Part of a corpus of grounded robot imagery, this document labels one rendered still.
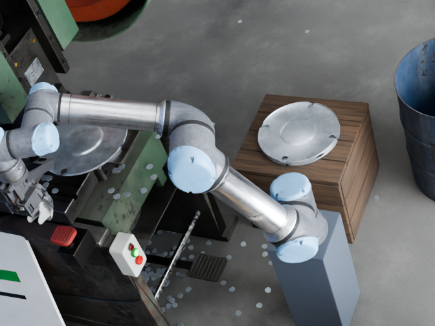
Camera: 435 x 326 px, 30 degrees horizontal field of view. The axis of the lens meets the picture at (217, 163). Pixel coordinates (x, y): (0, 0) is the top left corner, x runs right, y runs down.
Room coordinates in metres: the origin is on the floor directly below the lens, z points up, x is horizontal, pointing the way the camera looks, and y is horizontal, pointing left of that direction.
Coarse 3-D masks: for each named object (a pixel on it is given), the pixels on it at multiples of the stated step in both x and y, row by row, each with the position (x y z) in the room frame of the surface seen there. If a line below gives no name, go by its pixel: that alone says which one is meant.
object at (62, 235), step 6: (60, 228) 1.63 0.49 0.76; (66, 228) 1.62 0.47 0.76; (72, 228) 1.61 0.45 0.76; (54, 234) 1.62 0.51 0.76; (60, 234) 1.61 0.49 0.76; (66, 234) 1.60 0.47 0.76; (72, 234) 1.59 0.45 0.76; (54, 240) 1.59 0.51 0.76; (60, 240) 1.58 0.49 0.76; (66, 240) 1.58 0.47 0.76; (72, 240) 1.58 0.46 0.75
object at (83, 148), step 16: (64, 128) 2.02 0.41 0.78; (80, 128) 1.98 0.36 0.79; (96, 128) 1.95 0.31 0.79; (112, 128) 1.93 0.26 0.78; (64, 144) 1.94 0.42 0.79; (80, 144) 1.91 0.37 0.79; (96, 144) 1.88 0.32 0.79; (112, 144) 1.86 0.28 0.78; (64, 160) 1.87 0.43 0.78; (80, 160) 1.84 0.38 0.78; (96, 160) 1.82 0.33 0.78
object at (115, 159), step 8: (128, 136) 1.87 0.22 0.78; (136, 136) 1.85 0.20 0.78; (128, 144) 1.83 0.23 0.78; (120, 152) 1.81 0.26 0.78; (128, 152) 1.80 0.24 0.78; (112, 160) 1.79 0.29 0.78; (120, 160) 1.78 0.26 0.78; (104, 168) 1.87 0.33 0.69; (112, 168) 1.90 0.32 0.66; (104, 176) 1.86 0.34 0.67
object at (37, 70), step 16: (16, 32) 2.01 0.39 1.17; (32, 32) 2.01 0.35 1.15; (16, 48) 1.94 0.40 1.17; (32, 48) 1.99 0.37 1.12; (16, 64) 1.91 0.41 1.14; (32, 64) 1.96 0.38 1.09; (48, 64) 2.00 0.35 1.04; (32, 80) 1.94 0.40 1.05; (48, 80) 1.98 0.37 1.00; (16, 128) 1.97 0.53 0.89
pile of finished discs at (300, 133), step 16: (288, 112) 2.13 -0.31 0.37; (304, 112) 2.10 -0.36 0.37; (320, 112) 2.07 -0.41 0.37; (272, 128) 2.09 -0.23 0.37; (288, 128) 2.05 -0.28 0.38; (304, 128) 2.02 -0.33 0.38; (320, 128) 2.00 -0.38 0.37; (336, 128) 1.97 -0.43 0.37; (272, 144) 2.01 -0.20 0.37; (288, 144) 1.98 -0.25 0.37; (304, 144) 1.95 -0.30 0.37; (320, 144) 1.92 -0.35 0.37; (272, 160) 1.95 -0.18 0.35; (288, 160) 1.91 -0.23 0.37; (304, 160) 1.88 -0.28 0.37
